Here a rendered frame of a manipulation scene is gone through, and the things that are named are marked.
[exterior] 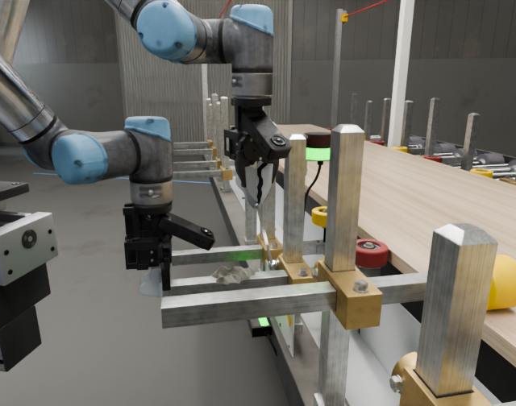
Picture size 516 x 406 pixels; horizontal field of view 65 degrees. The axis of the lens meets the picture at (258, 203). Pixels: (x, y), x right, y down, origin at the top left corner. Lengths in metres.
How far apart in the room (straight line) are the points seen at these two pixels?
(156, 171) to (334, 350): 0.41
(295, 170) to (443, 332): 0.50
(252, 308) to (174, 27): 0.40
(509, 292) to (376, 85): 6.41
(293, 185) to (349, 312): 0.34
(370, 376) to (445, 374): 0.59
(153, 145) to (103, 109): 7.69
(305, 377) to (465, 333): 0.49
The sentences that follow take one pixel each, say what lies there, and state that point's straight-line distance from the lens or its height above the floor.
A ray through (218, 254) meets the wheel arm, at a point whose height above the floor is 0.81.
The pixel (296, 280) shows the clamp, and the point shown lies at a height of 0.87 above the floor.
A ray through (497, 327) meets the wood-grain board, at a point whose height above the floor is 0.90.
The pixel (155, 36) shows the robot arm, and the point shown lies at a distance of 0.63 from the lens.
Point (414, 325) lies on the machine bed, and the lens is 0.87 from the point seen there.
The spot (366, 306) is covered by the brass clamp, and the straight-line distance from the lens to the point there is 0.56.
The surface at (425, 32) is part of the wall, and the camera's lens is 7.11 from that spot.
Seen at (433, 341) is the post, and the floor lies 1.02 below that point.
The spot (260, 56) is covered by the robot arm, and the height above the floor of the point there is 1.28.
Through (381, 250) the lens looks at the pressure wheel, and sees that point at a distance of 0.87.
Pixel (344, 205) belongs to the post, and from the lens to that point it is 0.58.
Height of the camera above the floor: 1.23
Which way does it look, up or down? 16 degrees down
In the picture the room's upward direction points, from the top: straight up
